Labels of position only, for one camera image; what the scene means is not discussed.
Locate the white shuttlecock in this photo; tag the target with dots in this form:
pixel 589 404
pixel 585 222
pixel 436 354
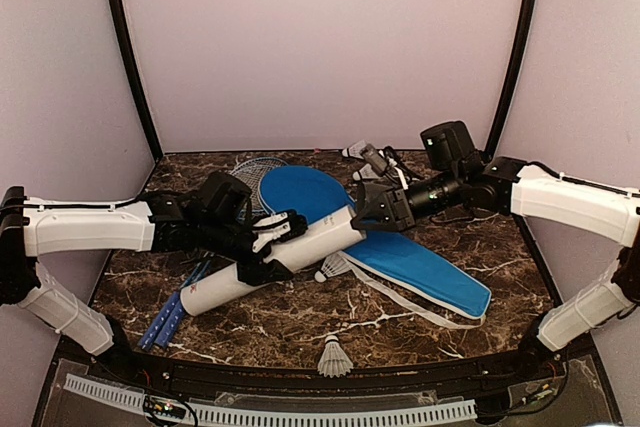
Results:
pixel 334 362
pixel 332 266
pixel 365 173

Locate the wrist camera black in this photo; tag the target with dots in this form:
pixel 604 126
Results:
pixel 222 196
pixel 449 147

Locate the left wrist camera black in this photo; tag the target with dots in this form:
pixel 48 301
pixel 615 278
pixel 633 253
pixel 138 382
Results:
pixel 222 196

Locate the blue badminton racket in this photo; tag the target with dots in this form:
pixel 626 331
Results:
pixel 177 312
pixel 250 172

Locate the white shuttlecock back wall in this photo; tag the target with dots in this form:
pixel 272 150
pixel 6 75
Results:
pixel 354 151

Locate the white shuttlecock front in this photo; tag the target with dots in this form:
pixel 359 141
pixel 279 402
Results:
pixel 334 362

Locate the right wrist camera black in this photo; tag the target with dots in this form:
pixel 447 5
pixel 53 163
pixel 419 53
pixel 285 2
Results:
pixel 449 147

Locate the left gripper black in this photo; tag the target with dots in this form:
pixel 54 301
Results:
pixel 259 272

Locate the blue racket cover bag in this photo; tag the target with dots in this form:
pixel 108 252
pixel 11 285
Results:
pixel 392 256

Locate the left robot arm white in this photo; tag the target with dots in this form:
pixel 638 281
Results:
pixel 31 227

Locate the white slotted cable duct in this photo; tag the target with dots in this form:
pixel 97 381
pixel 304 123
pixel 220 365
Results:
pixel 241 410

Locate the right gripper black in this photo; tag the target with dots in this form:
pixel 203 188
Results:
pixel 389 200

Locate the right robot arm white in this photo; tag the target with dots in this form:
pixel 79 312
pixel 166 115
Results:
pixel 511 186

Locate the white shuttlecock tube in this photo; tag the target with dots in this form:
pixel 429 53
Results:
pixel 322 238

